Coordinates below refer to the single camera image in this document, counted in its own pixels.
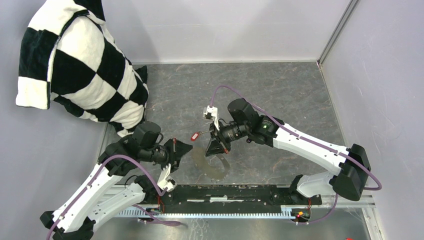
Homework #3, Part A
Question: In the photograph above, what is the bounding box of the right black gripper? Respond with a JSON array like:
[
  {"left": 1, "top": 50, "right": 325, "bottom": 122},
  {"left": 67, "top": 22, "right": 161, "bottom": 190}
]
[{"left": 204, "top": 121, "right": 250, "bottom": 158}]

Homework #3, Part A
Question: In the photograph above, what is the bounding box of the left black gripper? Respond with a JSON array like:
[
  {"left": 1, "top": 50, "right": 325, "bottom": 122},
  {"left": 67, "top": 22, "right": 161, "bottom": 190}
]
[{"left": 141, "top": 136, "right": 193, "bottom": 173}]

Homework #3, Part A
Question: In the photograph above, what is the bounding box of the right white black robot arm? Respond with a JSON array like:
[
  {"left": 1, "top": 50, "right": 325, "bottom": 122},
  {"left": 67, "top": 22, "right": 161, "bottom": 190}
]
[{"left": 203, "top": 98, "right": 371, "bottom": 204}]

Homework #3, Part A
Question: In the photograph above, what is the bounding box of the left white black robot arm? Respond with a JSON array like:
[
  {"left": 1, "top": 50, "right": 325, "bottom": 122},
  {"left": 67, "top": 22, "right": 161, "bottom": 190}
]
[{"left": 40, "top": 121, "right": 193, "bottom": 240}]

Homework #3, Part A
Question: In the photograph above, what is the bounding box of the key with red tag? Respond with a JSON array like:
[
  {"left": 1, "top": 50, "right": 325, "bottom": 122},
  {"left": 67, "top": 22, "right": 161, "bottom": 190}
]
[{"left": 190, "top": 131, "right": 209, "bottom": 142}]

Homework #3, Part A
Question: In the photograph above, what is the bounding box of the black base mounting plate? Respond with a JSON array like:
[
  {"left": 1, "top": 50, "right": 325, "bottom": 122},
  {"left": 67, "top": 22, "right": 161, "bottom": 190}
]
[{"left": 159, "top": 184, "right": 322, "bottom": 214}]

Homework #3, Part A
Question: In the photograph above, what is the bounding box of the black and white checkered cloth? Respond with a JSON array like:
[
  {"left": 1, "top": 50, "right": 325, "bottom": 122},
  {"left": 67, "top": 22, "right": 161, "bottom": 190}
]
[{"left": 15, "top": 0, "right": 149, "bottom": 137}]

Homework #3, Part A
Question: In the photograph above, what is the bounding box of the corner aluminium profile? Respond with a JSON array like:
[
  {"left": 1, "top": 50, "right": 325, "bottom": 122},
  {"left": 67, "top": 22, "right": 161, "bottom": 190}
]
[{"left": 316, "top": 0, "right": 360, "bottom": 68}]

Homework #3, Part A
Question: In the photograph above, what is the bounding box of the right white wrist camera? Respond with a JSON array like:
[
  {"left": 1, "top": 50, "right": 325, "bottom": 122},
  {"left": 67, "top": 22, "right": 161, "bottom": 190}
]
[{"left": 203, "top": 105, "right": 220, "bottom": 131}]

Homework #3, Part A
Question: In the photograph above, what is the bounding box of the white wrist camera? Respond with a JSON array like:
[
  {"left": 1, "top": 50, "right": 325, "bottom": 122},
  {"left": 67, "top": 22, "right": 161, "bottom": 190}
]
[
  {"left": 203, "top": 105, "right": 220, "bottom": 131},
  {"left": 157, "top": 163, "right": 177, "bottom": 192}
]

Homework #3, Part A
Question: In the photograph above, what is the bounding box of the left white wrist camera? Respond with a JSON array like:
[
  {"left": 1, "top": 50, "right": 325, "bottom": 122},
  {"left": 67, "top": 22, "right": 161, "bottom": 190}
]
[{"left": 157, "top": 163, "right": 177, "bottom": 192}]

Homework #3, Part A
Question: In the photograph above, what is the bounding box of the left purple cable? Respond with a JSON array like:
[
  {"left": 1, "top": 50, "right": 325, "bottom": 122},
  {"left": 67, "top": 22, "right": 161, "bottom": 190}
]
[{"left": 45, "top": 154, "right": 182, "bottom": 240}]

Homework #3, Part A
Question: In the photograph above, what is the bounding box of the purple cable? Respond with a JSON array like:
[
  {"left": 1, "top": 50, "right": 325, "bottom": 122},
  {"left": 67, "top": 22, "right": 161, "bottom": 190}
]
[
  {"left": 209, "top": 85, "right": 382, "bottom": 225},
  {"left": 45, "top": 154, "right": 182, "bottom": 240}
]

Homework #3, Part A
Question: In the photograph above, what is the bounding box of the aluminium frame rail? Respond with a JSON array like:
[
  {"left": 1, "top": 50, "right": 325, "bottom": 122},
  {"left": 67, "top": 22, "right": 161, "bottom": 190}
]
[{"left": 87, "top": 184, "right": 375, "bottom": 229}]

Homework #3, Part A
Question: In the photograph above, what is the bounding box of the white slotted cable duct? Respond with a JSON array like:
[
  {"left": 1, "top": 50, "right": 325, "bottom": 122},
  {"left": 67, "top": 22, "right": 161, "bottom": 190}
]
[{"left": 115, "top": 206, "right": 295, "bottom": 220}]

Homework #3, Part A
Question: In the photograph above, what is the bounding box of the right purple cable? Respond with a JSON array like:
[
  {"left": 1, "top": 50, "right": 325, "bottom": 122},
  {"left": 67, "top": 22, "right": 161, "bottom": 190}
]
[{"left": 209, "top": 85, "right": 382, "bottom": 225}]

